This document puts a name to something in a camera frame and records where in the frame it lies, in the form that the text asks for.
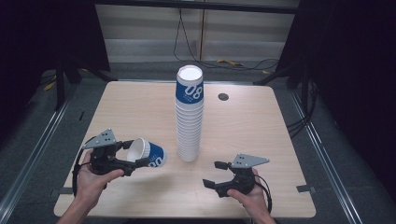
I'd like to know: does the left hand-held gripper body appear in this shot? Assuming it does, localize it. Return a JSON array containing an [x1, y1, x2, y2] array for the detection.
[[81, 128, 129, 177]]

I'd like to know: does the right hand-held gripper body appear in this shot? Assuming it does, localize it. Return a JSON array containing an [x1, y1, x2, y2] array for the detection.
[[229, 153, 271, 198]]

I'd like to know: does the blue printed paper cup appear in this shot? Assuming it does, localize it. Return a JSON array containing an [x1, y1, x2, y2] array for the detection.
[[125, 137, 168, 169]]

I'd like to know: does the stack of white paper cups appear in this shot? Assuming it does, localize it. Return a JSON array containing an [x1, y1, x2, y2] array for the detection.
[[175, 64, 205, 163]]

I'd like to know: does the person's right hand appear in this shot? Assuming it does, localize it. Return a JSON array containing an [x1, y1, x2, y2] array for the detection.
[[226, 168, 271, 218]]

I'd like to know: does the person's left hand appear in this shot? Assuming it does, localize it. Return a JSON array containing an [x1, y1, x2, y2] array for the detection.
[[74, 150, 125, 204]]

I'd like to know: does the black metal stand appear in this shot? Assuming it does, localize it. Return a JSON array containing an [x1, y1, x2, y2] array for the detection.
[[252, 63, 314, 110], [54, 57, 119, 112]]

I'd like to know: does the yellow scrap on floor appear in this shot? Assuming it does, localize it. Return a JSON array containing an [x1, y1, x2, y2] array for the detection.
[[216, 58, 245, 67]]

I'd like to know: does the dark curtain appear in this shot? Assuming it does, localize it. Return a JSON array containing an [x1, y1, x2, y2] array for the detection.
[[276, 0, 396, 203], [0, 0, 111, 138]]

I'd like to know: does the black horizontal bar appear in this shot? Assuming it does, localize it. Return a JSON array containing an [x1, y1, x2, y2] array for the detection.
[[92, 0, 302, 15]]

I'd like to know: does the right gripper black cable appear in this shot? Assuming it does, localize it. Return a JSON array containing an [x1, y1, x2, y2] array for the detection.
[[253, 173, 274, 215]]

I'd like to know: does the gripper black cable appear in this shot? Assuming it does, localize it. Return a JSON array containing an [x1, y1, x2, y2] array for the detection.
[[71, 147, 95, 198], [253, 173, 274, 215]]

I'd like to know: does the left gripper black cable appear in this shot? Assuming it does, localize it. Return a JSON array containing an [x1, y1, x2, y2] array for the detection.
[[71, 147, 95, 198]]

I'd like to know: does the metal floor rail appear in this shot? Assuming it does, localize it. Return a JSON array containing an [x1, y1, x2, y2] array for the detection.
[[0, 90, 78, 218], [288, 88, 366, 224]]

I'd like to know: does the bundle of black cables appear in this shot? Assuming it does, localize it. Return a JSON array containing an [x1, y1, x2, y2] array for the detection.
[[285, 79, 319, 139]]

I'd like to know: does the black floor cable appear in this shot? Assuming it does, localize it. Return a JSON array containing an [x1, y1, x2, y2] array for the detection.
[[202, 57, 281, 72]]

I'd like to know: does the hanging black cable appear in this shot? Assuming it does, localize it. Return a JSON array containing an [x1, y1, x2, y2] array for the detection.
[[173, 7, 204, 64]]

